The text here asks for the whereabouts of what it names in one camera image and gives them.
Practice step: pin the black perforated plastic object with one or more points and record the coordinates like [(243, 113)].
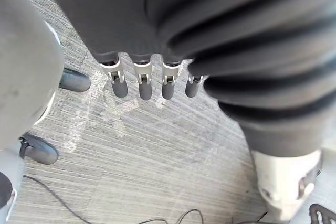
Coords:
[(321, 214)]

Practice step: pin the robot left leg silver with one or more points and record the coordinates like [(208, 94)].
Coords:
[(23, 58)]

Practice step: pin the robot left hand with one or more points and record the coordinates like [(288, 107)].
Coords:
[(199, 19)]

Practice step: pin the robot leg silver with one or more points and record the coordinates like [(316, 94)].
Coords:
[(23, 58), (10, 166)]

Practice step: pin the robot right leg silver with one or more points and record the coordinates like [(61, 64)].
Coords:
[(10, 166)]

